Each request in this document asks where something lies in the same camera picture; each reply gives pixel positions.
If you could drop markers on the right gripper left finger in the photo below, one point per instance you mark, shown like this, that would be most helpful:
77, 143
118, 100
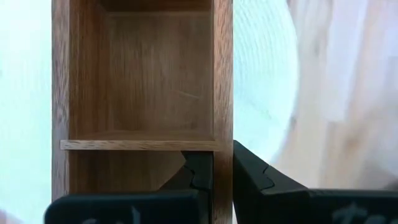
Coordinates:
140, 208

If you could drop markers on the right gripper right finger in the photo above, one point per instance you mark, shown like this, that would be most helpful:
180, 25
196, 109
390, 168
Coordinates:
280, 202

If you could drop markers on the wooden tea organizer box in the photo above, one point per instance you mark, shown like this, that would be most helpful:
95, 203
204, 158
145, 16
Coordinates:
140, 77

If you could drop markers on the white round woven placemat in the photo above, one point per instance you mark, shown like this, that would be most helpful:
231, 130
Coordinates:
18, 93

